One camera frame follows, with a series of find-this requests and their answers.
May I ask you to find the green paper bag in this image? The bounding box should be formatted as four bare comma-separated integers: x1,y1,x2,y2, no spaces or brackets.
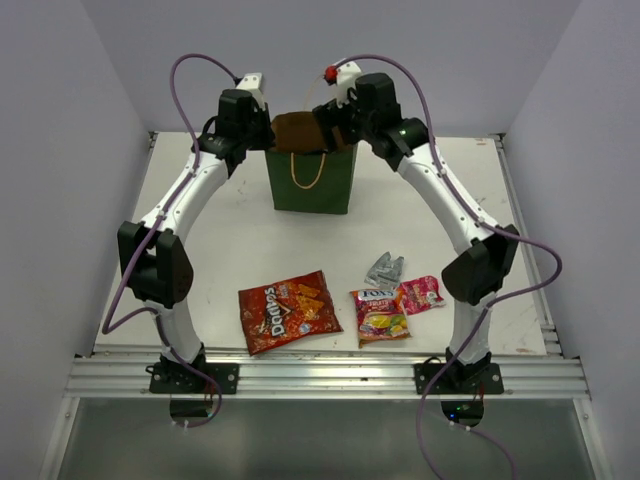
264,74,358,216

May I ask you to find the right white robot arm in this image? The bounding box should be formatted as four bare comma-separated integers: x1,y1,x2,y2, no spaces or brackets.
313,62,519,393

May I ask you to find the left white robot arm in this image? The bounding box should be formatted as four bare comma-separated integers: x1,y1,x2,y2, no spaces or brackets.
112,73,274,393

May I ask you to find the small pink candy bag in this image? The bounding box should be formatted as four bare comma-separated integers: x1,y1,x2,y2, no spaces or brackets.
400,275,446,315

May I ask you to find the red Doritos bag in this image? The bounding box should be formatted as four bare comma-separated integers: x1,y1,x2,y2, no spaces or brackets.
238,270,342,356

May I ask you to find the Fox's fruits candy bag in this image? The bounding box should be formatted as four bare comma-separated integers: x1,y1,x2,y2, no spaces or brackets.
350,288,411,348

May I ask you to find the silver foil packet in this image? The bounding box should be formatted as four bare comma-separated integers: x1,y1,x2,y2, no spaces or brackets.
364,251,404,289

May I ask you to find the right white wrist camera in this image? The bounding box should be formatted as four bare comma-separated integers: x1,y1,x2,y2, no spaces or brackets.
323,61,362,108

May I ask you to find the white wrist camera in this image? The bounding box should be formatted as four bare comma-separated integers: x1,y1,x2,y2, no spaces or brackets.
235,72,264,101
323,61,362,108

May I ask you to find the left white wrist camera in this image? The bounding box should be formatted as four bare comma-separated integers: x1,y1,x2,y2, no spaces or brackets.
235,72,264,101

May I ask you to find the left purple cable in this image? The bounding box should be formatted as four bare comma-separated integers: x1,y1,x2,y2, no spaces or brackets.
101,52,243,429

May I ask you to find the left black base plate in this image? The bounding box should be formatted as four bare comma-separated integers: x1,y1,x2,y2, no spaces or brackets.
145,357,240,395

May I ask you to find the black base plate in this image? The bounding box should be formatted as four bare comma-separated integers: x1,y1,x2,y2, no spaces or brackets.
413,359,505,395
145,357,240,395

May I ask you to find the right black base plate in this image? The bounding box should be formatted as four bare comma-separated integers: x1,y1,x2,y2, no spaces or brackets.
413,359,505,395

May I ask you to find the aluminium frame rail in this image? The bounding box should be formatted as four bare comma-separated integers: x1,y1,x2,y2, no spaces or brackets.
64,349,590,400

